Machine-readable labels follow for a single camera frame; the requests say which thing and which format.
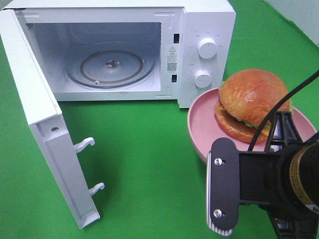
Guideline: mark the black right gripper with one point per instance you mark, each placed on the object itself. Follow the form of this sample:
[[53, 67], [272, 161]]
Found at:
[[286, 183]]

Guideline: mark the glass turntable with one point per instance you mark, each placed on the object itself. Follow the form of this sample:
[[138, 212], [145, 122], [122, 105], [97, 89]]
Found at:
[[110, 65]]

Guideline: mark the white upper power knob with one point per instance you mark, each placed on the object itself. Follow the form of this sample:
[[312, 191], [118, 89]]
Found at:
[[207, 47]]

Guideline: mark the green tablecloth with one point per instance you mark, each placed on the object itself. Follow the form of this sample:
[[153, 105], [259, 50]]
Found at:
[[155, 182]]

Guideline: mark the pink plate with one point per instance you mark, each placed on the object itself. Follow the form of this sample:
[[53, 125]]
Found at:
[[204, 129]]

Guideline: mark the burger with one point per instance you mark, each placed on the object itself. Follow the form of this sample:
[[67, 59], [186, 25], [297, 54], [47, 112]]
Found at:
[[245, 99]]

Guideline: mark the white microwave door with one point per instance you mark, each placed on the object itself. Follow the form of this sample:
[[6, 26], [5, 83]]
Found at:
[[46, 122]]

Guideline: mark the white microwave oven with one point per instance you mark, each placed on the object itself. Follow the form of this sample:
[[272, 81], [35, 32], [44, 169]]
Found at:
[[54, 28]]

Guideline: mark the white lower timer knob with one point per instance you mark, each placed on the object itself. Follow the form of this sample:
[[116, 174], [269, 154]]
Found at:
[[202, 78]]

